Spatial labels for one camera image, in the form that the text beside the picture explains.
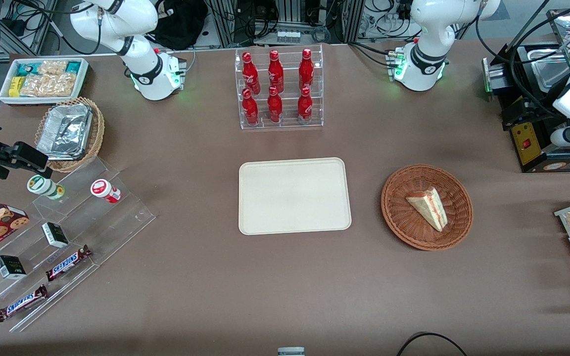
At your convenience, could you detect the triangular sandwich wedge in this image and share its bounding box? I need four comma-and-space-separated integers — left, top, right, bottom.
406, 187, 448, 232

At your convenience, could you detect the aluminium foil tray stack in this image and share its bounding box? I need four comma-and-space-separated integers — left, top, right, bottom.
36, 103, 93, 161

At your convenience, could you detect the light tan wicker basket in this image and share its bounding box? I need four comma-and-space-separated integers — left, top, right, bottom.
35, 96, 105, 173

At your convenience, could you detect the beige rectangular tray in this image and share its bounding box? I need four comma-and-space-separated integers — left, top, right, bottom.
238, 157, 352, 236

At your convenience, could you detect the brown round wicker basket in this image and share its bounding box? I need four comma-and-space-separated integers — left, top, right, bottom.
381, 164, 474, 251

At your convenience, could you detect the green lid sunflower cup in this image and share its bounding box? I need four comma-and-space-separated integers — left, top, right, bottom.
27, 175, 65, 200

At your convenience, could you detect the small black carton box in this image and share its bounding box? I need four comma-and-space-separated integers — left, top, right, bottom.
0, 255, 27, 280
42, 222, 70, 249

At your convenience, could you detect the clear cracker bag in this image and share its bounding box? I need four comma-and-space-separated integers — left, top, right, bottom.
20, 73, 77, 97
38, 60, 68, 76

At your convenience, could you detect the red lid strawberry cup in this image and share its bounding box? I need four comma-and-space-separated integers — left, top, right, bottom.
91, 179, 122, 204

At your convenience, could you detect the white rectangular snack bin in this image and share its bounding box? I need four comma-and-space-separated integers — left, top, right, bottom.
0, 57, 90, 106

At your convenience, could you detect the Snickers chocolate bar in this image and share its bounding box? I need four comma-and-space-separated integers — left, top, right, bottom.
0, 284, 48, 323
46, 244, 92, 283

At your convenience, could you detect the clear acrylic stepped display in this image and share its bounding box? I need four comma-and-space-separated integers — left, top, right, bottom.
0, 156, 156, 333

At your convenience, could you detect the black bag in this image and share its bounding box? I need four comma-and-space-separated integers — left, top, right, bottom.
147, 0, 209, 51

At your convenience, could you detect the red cola bottle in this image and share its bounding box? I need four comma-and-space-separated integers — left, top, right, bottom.
242, 88, 260, 126
297, 87, 314, 125
242, 52, 261, 95
267, 86, 284, 124
298, 48, 315, 91
268, 49, 285, 94

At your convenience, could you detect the clear acrylic bottle rack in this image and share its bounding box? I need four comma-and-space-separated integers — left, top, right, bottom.
235, 44, 324, 130

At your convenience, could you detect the black hot dog roller machine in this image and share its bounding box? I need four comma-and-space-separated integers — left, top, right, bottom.
481, 9, 570, 174

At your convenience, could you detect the steel pan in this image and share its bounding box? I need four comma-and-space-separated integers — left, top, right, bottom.
527, 46, 570, 91

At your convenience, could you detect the black loop cable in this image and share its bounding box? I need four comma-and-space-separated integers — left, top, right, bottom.
396, 332, 469, 356

